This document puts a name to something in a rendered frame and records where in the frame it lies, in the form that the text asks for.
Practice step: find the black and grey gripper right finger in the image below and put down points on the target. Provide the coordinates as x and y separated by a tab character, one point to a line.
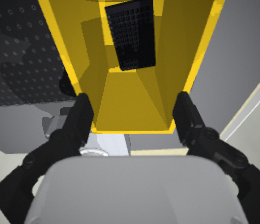
205	142

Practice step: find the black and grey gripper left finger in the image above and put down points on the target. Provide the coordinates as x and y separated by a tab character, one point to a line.
16	188

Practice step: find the yellow open-top bin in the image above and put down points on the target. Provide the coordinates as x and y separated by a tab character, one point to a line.
138	101

